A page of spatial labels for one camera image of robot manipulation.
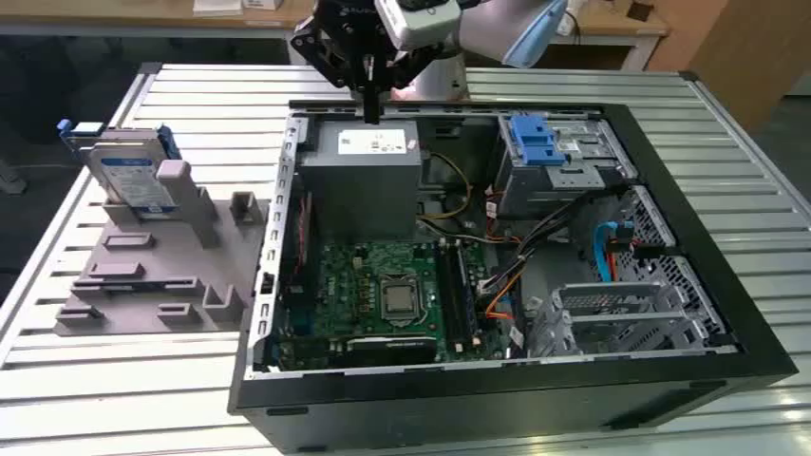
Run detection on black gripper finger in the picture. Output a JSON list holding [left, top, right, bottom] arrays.
[[374, 41, 446, 125], [290, 16, 377, 125]]

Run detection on hard disk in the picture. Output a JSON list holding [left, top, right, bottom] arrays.
[[57, 121, 186, 220]]

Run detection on metal disk bay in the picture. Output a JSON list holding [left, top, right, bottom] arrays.
[[529, 282, 723, 357]]

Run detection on wooden desk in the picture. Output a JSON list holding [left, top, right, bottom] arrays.
[[0, 0, 673, 72]]

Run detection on blue plastic drive latch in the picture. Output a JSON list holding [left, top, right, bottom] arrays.
[[510, 116, 559, 167]]

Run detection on grey power supply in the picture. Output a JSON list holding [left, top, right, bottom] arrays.
[[295, 119, 425, 243]]

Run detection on metal drive cage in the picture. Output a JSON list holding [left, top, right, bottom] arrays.
[[494, 113, 639, 220]]

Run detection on green motherboard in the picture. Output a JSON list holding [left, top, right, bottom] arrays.
[[278, 239, 515, 370]]

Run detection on silver CPU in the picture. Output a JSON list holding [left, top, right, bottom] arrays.
[[383, 284, 423, 314]]

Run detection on grey parts rack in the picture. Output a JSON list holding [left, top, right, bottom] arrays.
[[54, 160, 274, 338]]

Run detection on brown wooden cabinet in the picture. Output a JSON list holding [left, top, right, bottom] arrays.
[[649, 0, 811, 134]]

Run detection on grey metal stand foot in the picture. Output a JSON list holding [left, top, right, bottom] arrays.
[[0, 156, 29, 196]]

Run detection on black graphics card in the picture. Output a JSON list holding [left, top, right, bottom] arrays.
[[329, 334, 439, 367]]

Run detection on black PC case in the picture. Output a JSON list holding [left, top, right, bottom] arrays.
[[227, 99, 800, 455]]

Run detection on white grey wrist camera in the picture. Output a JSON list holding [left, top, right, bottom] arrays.
[[373, 0, 462, 51]]

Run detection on yellow wire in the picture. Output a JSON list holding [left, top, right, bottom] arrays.
[[418, 151, 474, 222]]

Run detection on black wire bundle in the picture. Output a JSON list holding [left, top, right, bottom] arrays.
[[478, 187, 635, 295]]

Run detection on blue wire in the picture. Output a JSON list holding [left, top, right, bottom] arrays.
[[594, 221, 635, 286]]

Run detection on orange flat wire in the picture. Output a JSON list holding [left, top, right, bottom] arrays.
[[605, 239, 626, 286]]

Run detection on orange power wires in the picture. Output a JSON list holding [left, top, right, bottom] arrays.
[[485, 294, 517, 325]]

